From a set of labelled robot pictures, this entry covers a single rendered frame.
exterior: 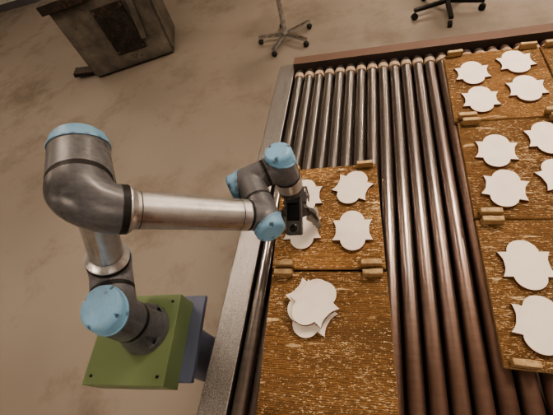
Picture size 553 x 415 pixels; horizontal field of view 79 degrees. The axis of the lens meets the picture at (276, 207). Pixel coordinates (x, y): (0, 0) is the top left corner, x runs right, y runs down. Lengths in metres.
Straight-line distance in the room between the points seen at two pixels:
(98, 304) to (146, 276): 1.55
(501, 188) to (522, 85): 0.50
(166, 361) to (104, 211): 0.58
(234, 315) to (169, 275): 1.38
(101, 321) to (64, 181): 0.43
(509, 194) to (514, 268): 0.24
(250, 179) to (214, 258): 1.52
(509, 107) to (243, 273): 1.13
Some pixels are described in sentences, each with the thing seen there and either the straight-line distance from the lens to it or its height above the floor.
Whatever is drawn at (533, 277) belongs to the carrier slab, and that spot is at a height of 0.95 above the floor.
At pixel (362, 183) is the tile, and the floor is 0.95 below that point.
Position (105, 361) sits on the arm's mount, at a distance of 1.22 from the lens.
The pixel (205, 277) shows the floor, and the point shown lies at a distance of 2.29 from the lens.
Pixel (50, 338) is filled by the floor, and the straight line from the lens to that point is 2.82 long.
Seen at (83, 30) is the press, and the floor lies 0.55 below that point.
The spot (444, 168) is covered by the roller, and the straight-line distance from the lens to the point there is 1.30.
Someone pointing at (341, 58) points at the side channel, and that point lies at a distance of 1.78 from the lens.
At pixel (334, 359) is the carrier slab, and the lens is 0.98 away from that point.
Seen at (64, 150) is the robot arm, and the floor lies 1.56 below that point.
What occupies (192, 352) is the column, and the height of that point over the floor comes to 0.87.
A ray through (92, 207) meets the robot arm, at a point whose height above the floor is 1.52.
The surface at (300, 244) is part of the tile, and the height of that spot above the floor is 0.95.
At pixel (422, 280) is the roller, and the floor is 0.92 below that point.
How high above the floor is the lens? 1.90
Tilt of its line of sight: 53 degrees down
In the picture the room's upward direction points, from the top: 23 degrees counter-clockwise
